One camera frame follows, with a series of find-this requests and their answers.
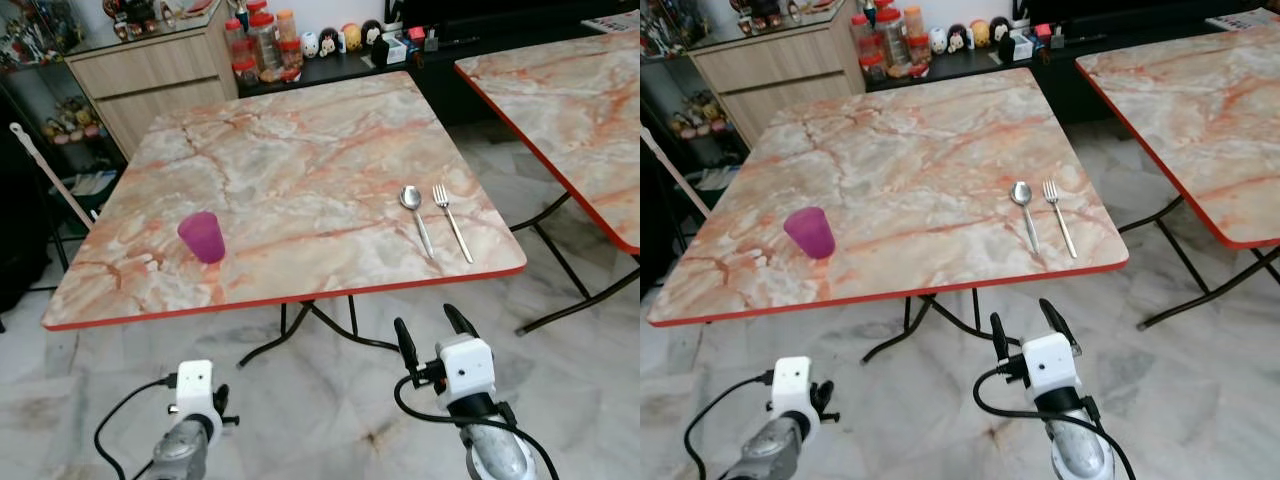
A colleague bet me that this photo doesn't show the silver metal spoon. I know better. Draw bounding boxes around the silver metal spoon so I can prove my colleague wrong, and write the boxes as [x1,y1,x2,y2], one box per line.
[1009,181,1042,254]
[399,185,437,260]

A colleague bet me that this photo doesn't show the silver metal fork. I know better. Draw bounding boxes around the silver metal fork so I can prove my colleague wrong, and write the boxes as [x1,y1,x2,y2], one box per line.
[1041,180,1079,260]
[432,184,475,265]

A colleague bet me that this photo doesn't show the purple plastic cup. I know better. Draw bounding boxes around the purple plastic cup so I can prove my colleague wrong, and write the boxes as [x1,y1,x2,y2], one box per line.
[783,207,835,261]
[177,211,227,265]

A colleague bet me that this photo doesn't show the wooden stick with white tip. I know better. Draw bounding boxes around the wooden stick with white tip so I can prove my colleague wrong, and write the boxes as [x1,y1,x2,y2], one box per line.
[640,128,708,218]
[9,122,98,227]

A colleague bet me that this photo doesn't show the glass display shelf with toys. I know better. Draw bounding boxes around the glass display shelf with toys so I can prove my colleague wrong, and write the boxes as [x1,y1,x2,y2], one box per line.
[0,0,133,206]
[640,0,746,196]

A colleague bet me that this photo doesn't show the black television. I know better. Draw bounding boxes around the black television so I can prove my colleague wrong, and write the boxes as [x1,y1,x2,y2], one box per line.
[1010,0,1280,29]
[384,0,641,33]

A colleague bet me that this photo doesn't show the tall clear red-lid jar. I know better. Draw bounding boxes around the tall clear red-lid jar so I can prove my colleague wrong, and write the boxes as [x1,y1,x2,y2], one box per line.
[873,6,909,71]
[247,11,282,75]

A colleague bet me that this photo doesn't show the light wooden cabinet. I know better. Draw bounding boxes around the light wooden cabinet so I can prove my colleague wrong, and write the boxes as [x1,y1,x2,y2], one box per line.
[64,4,242,161]
[689,4,867,151]

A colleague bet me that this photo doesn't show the printed magazine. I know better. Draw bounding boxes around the printed magazine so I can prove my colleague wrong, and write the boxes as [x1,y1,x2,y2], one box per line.
[1204,7,1280,34]
[579,11,641,37]

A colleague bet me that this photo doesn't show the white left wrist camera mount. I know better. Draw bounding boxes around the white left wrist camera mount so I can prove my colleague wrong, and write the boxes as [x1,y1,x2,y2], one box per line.
[175,360,217,421]
[770,356,814,417]

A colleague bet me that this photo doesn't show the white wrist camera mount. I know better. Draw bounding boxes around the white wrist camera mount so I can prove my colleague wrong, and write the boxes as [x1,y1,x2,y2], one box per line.
[175,360,217,421]
[436,336,495,406]
[1021,332,1082,402]
[770,356,814,417]

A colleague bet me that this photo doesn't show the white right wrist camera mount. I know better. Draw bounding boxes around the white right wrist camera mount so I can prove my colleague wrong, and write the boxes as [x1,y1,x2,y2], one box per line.
[436,336,495,406]
[1021,332,1082,402]

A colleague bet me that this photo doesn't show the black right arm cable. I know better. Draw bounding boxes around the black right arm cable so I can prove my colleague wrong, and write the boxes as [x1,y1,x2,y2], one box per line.
[392,374,563,480]
[973,364,1138,480]

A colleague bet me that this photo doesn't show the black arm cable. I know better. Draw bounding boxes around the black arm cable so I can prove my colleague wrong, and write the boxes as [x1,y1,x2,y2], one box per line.
[94,374,182,480]
[973,364,1138,480]
[682,371,777,480]
[392,374,563,480]

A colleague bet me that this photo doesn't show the black metal table frame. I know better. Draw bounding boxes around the black metal table frame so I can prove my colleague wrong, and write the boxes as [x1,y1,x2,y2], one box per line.
[237,296,403,369]
[861,290,1003,365]
[1117,194,1280,332]
[514,190,641,337]

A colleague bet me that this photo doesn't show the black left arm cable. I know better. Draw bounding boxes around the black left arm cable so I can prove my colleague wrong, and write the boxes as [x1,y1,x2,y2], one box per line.
[94,374,182,480]
[682,371,777,480]

